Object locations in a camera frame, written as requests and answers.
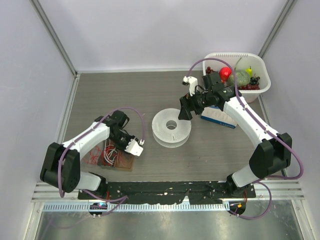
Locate blue white razor box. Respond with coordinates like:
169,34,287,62
200,106,238,129

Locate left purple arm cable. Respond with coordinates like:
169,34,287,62
57,106,147,216

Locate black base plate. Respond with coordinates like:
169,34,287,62
78,181,256,205

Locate yellow pear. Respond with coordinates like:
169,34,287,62
245,66,253,77

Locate dark red grape bunch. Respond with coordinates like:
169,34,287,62
205,66,214,75

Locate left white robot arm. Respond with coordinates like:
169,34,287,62
40,109,144,200

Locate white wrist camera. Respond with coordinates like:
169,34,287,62
182,76,198,97
124,139,144,157

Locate slotted cable duct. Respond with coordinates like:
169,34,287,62
42,201,230,213

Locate clear tray red wires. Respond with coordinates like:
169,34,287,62
81,144,105,166

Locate dark tray white wires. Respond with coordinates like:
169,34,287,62
96,139,123,169

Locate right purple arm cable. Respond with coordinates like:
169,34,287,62
186,57,305,221

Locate green netted melon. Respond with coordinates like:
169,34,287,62
227,70,251,87

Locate red grapes front row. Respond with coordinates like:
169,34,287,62
238,84,260,91

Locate red apple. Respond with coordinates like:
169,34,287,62
219,67,232,82

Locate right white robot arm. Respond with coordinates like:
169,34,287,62
178,72,292,198

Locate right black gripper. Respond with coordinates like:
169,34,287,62
178,87,213,121

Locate white plastic cable spool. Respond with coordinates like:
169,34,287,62
151,108,192,148

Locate white plastic basket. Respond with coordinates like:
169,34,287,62
204,52,271,103

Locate black grape bunch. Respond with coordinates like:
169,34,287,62
250,75,260,86

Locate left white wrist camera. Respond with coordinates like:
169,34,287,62
124,139,144,157

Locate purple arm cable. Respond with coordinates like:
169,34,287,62
57,106,147,216
186,57,305,221

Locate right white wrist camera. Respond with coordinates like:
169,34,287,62
182,76,198,97

